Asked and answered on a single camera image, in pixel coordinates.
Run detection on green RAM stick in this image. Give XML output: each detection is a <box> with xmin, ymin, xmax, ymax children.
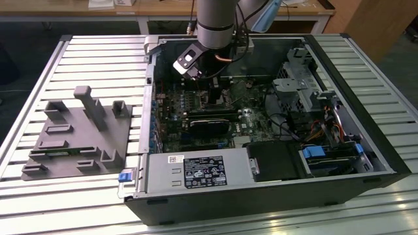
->
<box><xmin>44</xmin><ymin>149</ymin><xmax>82</xmax><ymax>157</ymax></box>

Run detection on black PC case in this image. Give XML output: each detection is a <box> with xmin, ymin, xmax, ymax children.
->
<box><xmin>123</xmin><ymin>33</ymin><xmax>413</xmax><ymax>226</ymax></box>

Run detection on black wire bundle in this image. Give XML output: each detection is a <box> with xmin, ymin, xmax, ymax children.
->
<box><xmin>267</xmin><ymin>111</ymin><xmax>306</xmax><ymax>143</ymax></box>

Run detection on wooden desk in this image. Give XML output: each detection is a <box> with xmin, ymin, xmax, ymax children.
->
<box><xmin>0</xmin><ymin>0</ymin><xmax>337</xmax><ymax>35</ymax></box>

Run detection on metal socket cover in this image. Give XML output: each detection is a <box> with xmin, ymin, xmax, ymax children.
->
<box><xmin>222</xmin><ymin>89</ymin><xmax>237</xmax><ymax>106</ymax></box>

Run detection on black plastic shroud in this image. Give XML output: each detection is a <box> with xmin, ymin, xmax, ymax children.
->
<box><xmin>245</xmin><ymin>141</ymin><xmax>305</xmax><ymax>183</ymax></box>

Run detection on hard disk in blue carrier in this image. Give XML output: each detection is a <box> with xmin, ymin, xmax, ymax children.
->
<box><xmin>299</xmin><ymin>144</ymin><xmax>363</xmax><ymax>178</ymax></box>

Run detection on grey parts rack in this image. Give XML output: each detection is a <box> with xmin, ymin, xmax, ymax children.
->
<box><xmin>20</xmin><ymin>85</ymin><xmax>134</xmax><ymax>182</ymax></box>

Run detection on orange and yellow wires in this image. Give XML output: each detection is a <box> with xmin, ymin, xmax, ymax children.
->
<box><xmin>306</xmin><ymin>117</ymin><xmax>347</xmax><ymax>143</ymax></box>

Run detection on black graphics card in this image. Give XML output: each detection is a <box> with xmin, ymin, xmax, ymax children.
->
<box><xmin>188</xmin><ymin>119</ymin><xmax>231</xmax><ymax>139</ymax></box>

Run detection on metal drive cage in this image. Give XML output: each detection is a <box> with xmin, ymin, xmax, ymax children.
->
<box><xmin>271</xmin><ymin>47</ymin><xmax>343</xmax><ymax>114</ymax></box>

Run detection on wooden cabinet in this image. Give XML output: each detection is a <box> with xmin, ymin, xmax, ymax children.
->
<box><xmin>326</xmin><ymin>0</ymin><xmax>418</xmax><ymax>64</ymax></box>

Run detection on grey power supply unit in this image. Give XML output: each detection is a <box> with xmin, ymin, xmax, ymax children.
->
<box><xmin>143</xmin><ymin>146</ymin><xmax>255</xmax><ymax>194</ymax></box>

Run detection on grey camera bracket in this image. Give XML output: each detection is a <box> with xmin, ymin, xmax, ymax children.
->
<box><xmin>234</xmin><ymin>36</ymin><xmax>255</xmax><ymax>55</ymax></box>

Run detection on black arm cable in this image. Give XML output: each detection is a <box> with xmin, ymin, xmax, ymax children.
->
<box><xmin>208</xmin><ymin>0</ymin><xmax>273</xmax><ymax>79</ymax></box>

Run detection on CPU socket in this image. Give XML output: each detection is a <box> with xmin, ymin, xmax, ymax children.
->
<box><xmin>195</xmin><ymin>90</ymin><xmax>235</xmax><ymax>110</ymax></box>

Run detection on green motherboard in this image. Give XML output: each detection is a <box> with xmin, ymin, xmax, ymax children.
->
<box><xmin>152</xmin><ymin>78</ymin><xmax>285</xmax><ymax>154</ymax></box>

